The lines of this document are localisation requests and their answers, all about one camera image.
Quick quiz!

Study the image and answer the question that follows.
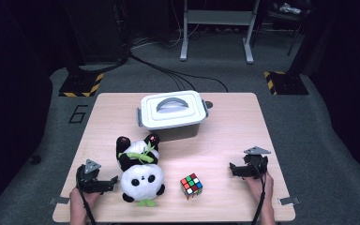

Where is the person's right hand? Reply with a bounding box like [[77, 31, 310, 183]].
[[243, 172, 276, 204]]

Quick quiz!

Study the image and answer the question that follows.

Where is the person's left hand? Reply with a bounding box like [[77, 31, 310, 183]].
[[69, 186, 103, 208]]

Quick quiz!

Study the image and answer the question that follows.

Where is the black floor cable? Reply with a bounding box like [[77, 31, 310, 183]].
[[127, 52, 198, 93], [127, 51, 230, 94]]

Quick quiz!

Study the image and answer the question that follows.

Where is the small black floor object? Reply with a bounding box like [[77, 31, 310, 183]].
[[27, 155, 42, 166]]

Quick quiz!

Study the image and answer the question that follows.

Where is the black yellow striped stand base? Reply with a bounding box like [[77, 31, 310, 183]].
[[58, 71, 105, 98], [263, 70, 310, 97]]

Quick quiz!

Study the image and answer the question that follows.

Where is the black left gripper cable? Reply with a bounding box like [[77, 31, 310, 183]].
[[76, 168, 98, 225]]

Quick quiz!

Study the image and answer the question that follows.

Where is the white metal frame stand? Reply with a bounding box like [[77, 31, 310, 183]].
[[179, 0, 262, 66]]

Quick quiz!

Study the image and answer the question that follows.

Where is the white lid with grey handle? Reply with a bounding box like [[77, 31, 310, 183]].
[[140, 90, 207, 131]]

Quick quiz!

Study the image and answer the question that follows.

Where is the brown transparent storage box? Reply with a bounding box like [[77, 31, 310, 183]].
[[136, 98, 210, 143]]

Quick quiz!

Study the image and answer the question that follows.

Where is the panda plush toy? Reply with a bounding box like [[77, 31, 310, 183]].
[[115, 133, 167, 208]]

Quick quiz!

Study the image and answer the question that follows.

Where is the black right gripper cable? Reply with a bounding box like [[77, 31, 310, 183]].
[[250, 160, 268, 225]]

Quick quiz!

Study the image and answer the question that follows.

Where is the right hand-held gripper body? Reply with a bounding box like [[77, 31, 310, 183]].
[[243, 145, 272, 180]]

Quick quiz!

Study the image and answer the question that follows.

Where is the colourful puzzle cube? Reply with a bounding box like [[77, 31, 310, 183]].
[[179, 172, 204, 202]]

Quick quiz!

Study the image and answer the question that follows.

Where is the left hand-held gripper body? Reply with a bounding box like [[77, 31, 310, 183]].
[[76, 158, 103, 193]]

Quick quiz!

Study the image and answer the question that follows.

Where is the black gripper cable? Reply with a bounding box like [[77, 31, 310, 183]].
[[76, 168, 98, 225], [250, 160, 268, 225]]

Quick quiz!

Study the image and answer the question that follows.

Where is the grey metal table bracket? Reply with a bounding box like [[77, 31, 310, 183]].
[[277, 196, 301, 206], [49, 196, 71, 206]]

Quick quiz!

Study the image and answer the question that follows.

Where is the dark chair with cloth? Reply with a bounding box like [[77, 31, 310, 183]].
[[262, 0, 314, 58]]

